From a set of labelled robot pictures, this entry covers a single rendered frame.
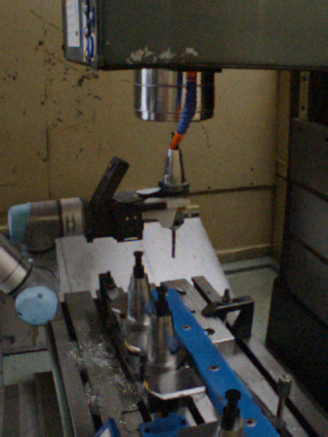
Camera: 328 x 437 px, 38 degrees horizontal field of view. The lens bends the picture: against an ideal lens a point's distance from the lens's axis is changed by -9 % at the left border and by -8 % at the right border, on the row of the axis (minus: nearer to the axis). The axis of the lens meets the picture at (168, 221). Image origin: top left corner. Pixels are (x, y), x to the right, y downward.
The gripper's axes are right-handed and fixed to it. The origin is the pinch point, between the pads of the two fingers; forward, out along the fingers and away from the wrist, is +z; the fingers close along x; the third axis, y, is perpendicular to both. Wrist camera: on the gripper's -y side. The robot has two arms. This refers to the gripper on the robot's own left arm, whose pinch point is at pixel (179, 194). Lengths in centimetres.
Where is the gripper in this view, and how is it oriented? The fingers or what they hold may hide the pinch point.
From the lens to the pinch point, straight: 105.2
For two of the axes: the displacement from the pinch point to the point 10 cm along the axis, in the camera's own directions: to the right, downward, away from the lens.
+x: 3.0, 3.4, -8.9
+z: 9.5, -1.1, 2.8
